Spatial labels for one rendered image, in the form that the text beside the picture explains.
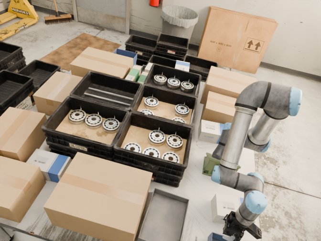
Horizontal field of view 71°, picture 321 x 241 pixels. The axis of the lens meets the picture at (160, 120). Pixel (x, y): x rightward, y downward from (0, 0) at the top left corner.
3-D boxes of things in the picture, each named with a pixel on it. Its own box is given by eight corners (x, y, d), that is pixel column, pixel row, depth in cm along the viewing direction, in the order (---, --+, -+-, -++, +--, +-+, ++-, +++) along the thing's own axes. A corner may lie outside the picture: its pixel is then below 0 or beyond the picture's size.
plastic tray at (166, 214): (153, 191, 127) (154, 187, 124) (187, 203, 125) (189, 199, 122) (137, 241, 108) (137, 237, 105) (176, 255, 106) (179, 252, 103)
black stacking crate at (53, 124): (128, 124, 146) (129, 111, 138) (112, 160, 125) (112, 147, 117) (70, 109, 148) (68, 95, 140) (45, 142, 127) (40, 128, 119)
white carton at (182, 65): (174, 68, 205) (176, 60, 199) (187, 71, 205) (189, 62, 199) (172, 81, 191) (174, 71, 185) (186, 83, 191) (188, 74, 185)
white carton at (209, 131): (224, 133, 169) (228, 125, 162) (225, 145, 160) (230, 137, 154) (198, 127, 169) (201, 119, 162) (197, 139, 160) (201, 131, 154)
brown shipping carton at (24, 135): (17, 125, 147) (9, 106, 135) (50, 131, 147) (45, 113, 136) (-14, 162, 125) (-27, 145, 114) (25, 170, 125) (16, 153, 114)
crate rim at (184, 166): (192, 129, 137) (193, 126, 136) (186, 170, 116) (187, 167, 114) (129, 113, 139) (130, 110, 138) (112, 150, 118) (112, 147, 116)
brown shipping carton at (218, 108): (238, 115, 185) (246, 101, 174) (238, 135, 169) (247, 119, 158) (203, 105, 188) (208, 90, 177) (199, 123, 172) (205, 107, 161)
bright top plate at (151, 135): (166, 132, 139) (166, 132, 139) (163, 145, 132) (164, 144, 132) (150, 128, 140) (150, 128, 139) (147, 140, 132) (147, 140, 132)
